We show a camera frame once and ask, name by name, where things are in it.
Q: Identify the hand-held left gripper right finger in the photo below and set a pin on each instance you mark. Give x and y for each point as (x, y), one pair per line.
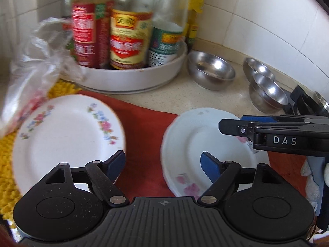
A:
(209, 166)

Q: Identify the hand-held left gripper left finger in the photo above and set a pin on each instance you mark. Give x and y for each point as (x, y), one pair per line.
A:
(115, 164)

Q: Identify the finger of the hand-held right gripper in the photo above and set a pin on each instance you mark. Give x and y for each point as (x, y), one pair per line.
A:
(257, 118)
(298, 103)

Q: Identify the steel bowl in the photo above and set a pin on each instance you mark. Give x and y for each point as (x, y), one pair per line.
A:
(259, 67)
(270, 92)
(322, 103)
(210, 69)

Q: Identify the white floral plate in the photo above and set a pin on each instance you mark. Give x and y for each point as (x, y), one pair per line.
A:
(64, 133)
(192, 139)

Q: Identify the person's right hand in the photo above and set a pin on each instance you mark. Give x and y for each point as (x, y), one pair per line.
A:
(311, 185)

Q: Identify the red cloth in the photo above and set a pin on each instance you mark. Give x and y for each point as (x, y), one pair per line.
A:
(144, 139)

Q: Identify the white two-tier turntable rack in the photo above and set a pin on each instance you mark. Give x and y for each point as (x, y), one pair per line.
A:
(144, 77)

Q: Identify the yellow chenille mat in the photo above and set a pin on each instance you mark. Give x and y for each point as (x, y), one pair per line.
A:
(7, 164)

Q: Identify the green label jar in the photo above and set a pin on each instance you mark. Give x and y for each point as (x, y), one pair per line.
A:
(164, 43)

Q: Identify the clear plastic bag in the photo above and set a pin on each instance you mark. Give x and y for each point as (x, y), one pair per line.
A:
(38, 64)

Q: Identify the yellow red label bottle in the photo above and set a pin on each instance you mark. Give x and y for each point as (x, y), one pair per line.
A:
(128, 38)

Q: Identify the green yellow label bottle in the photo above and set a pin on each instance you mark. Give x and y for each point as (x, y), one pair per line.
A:
(195, 5)

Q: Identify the clear bottle with purple label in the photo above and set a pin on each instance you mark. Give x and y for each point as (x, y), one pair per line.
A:
(172, 5)

